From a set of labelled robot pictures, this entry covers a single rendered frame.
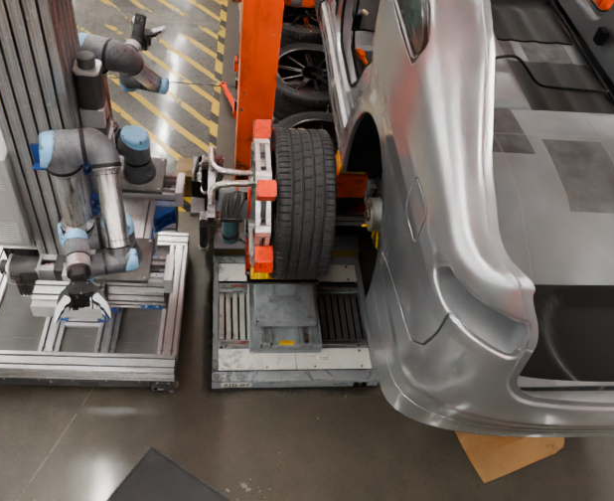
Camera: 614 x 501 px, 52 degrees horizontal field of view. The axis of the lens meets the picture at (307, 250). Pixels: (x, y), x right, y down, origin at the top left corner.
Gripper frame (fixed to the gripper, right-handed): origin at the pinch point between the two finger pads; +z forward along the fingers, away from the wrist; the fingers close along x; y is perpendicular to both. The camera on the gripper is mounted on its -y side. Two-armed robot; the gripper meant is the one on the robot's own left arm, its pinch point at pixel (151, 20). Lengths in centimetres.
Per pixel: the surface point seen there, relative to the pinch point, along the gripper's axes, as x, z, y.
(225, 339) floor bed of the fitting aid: 78, -80, 113
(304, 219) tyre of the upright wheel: 94, -82, 7
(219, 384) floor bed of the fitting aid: 83, -108, 108
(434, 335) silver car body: 139, -140, -25
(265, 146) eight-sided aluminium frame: 70, -54, 2
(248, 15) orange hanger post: 48, -26, -35
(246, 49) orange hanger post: 50, -26, -20
